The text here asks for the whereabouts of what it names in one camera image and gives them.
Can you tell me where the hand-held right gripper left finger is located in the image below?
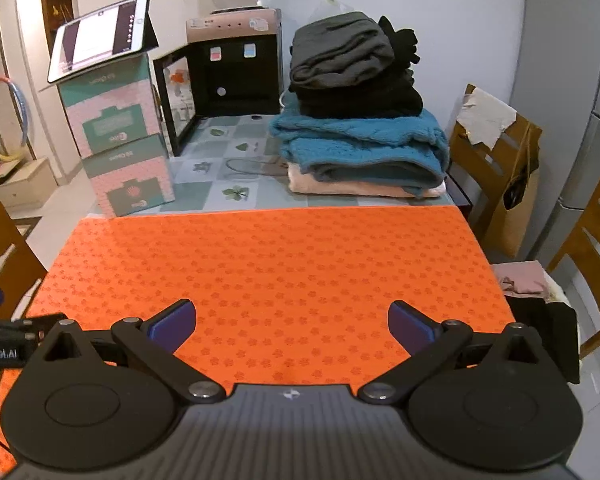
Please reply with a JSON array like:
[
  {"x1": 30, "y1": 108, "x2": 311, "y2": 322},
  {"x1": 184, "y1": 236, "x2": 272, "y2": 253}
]
[{"x1": 41, "y1": 299, "x2": 226, "y2": 402}]

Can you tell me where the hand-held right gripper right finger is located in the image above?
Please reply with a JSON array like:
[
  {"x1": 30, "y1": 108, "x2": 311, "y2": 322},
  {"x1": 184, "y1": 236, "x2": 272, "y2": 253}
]
[{"x1": 359, "y1": 301, "x2": 550, "y2": 405}]

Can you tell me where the dark grey sweatshirt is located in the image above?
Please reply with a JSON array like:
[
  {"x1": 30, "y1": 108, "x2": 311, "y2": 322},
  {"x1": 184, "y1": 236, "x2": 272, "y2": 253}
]
[{"x1": 289, "y1": 11, "x2": 396, "y2": 88}]

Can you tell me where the beige low cabinet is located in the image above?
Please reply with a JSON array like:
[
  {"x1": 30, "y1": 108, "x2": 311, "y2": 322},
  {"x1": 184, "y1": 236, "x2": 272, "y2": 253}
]
[{"x1": 0, "y1": 156, "x2": 59, "y2": 214}]

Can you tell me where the orange patterned mat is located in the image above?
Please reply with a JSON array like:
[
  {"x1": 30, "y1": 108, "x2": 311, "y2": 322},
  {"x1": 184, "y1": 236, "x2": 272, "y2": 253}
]
[{"x1": 0, "y1": 205, "x2": 518, "y2": 466}]

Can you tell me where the leaf patterned tablecloth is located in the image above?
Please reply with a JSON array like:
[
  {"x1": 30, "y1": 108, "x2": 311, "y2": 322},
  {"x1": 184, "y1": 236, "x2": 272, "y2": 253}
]
[{"x1": 167, "y1": 112, "x2": 456, "y2": 211}]

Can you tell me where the black cloth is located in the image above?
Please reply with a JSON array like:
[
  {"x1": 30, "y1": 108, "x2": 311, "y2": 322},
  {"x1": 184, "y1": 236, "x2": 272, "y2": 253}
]
[{"x1": 510, "y1": 297, "x2": 581, "y2": 386}]

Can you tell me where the pink and green box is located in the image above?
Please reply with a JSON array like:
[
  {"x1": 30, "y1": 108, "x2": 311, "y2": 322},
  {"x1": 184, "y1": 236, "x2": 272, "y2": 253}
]
[
  {"x1": 57, "y1": 52, "x2": 170, "y2": 157},
  {"x1": 82, "y1": 135, "x2": 177, "y2": 218}
]

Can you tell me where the pink folded garment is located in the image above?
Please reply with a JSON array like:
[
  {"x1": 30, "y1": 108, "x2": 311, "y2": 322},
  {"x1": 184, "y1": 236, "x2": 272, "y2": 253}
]
[{"x1": 287, "y1": 162, "x2": 448, "y2": 198}]

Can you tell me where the clear glass plate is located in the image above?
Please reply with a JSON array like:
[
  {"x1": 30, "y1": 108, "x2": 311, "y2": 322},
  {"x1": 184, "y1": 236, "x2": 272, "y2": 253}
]
[{"x1": 225, "y1": 156, "x2": 289, "y2": 179}]

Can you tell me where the colourful hula hoop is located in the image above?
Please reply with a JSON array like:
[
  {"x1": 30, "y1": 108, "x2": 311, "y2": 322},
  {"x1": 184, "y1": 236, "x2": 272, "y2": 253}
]
[{"x1": 0, "y1": 77, "x2": 34, "y2": 163}]

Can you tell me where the teal knit sweater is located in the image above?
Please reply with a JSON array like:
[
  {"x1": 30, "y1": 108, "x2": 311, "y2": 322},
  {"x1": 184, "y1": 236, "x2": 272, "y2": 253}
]
[{"x1": 270, "y1": 109, "x2": 451, "y2": 198}]

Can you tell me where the brown paper bag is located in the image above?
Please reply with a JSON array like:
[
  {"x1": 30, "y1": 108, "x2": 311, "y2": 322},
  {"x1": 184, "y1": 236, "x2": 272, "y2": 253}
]
[{"x1": 485, "y1": 112, "x2": 544, "y2": 259}]

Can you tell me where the torn white paper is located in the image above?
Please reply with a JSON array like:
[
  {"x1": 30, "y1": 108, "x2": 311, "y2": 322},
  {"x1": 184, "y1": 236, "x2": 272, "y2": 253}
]
[{"x1": 457, "y1": 86, "x2": 519, "y2": 150}]

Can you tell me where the black folded garment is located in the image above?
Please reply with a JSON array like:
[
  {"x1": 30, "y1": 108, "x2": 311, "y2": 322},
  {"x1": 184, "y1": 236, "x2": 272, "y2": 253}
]
[{"x1": 287, "y1": 62, "x2": 425, "y2": 120}]

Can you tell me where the black knit garment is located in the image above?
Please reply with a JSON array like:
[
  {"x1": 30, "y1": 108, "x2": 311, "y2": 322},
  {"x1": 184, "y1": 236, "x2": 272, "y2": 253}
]
[{"x1": 377, "y1": 16, "x2": 421, "y2": 68}]

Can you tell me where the tablet in black case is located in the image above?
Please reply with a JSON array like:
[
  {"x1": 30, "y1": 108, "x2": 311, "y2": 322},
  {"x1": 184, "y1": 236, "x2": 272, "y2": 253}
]
[{"x1": 47, "y1": 0, "x2": 160, "y2": 84}]

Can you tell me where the silver refrigerator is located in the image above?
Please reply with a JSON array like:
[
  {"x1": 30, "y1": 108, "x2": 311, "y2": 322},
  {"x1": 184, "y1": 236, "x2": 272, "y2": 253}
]
[{"x1": 510, "y1": 0, "x2": 600, "y2": 271}]

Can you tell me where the clear plastic bag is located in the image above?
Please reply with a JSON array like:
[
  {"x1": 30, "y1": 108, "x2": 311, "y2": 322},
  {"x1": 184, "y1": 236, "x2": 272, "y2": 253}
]
[{"x1": 310, "y1": 0, "x2": 362, "y2": 25}]

